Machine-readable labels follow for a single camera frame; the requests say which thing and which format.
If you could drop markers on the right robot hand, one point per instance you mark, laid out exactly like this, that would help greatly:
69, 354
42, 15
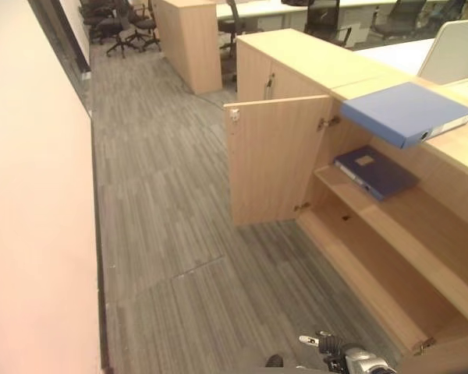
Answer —
329, 343

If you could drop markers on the light blue lever arch folder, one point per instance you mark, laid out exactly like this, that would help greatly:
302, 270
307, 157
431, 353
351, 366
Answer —
394, 109

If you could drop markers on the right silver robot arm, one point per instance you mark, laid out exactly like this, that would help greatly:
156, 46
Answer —
360, 357

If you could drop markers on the wooden cabinet door, plain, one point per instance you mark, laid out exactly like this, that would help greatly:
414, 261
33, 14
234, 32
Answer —
444, 358

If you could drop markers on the wooden cabinet shelf board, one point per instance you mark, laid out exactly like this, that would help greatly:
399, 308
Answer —
394, 226

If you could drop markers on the dark blue lever arch folder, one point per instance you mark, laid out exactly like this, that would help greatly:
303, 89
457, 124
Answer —
378, 175

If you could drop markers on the wooden cabinet door with latch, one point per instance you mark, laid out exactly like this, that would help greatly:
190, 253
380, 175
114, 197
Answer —
277, 163

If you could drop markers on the open wooden office cabinet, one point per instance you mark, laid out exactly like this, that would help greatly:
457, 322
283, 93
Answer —
452, 156

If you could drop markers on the white desk beside cabinet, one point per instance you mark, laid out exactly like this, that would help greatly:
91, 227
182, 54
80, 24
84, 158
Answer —
398, 54

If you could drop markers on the black office chair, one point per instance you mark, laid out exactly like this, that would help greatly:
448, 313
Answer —
399, 17
119, 27
146, 27
327, 21
93, 15
234, 27

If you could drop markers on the tall wooden cabinet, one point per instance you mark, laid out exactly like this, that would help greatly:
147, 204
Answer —
191, 43

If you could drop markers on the long white office desk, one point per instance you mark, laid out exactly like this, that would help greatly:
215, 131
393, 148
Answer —
269, 11

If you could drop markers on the metal door hinge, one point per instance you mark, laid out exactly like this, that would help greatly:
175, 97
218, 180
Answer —
328, 122
425, 344

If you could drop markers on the white desk partition screen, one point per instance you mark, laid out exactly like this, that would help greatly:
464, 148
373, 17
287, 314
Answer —
452, 52

